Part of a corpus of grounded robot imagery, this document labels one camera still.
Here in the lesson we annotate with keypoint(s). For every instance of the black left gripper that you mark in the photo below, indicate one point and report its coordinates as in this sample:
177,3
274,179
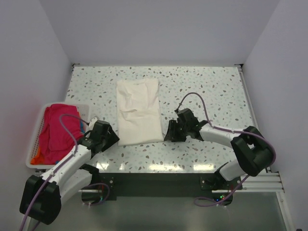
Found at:
112,139

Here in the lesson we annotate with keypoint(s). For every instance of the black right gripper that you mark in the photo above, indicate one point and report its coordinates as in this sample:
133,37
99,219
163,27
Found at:
172,134

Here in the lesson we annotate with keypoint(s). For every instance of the white t-shirt red print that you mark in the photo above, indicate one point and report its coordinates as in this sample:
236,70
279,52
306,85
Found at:
138,112

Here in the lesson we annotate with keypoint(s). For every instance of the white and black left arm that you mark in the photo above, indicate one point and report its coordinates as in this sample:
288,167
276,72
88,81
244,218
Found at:
44,195

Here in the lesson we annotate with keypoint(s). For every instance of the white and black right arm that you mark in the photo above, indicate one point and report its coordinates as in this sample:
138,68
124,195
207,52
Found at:
253,152

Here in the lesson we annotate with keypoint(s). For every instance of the blue garment in basket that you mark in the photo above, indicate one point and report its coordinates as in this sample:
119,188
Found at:
82,124

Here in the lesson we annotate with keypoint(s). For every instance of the white plastic laundry basket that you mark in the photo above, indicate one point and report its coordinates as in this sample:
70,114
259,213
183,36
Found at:
84,110

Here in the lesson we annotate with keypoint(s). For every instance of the pink t-shirt in basket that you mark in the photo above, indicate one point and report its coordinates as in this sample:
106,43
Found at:
54,141

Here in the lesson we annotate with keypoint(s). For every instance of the orange garment in basket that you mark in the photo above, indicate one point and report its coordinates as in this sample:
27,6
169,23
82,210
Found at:
38,159

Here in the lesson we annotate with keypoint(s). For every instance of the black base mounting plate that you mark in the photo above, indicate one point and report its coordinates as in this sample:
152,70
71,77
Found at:
172,185

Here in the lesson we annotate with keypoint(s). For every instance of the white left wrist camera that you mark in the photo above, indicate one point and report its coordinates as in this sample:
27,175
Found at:
92,122

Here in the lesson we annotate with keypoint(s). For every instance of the aluminium frame rail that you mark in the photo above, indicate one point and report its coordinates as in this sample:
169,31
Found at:
266,181

